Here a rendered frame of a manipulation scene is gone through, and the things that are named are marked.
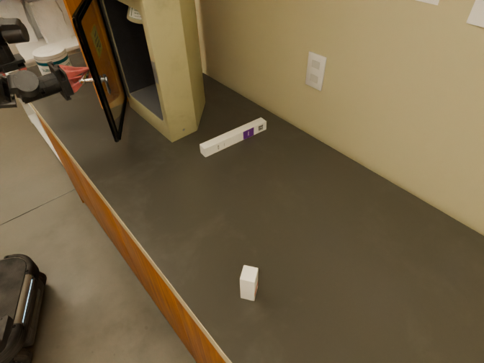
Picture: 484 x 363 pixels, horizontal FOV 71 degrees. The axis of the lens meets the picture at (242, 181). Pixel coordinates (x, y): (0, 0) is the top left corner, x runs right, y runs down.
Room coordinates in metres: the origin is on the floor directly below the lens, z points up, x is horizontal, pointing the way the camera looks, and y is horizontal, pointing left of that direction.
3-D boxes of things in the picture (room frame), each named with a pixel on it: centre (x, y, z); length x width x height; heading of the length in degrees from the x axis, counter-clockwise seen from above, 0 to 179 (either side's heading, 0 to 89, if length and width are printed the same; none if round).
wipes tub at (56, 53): (1.45, 0.81, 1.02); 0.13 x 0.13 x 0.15
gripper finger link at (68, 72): (0.96, 0.50, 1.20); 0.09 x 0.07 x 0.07; 129
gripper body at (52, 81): (0.92, 0.55, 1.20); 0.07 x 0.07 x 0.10; 39
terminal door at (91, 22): (1.05, 0.43, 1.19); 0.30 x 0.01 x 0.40; 8
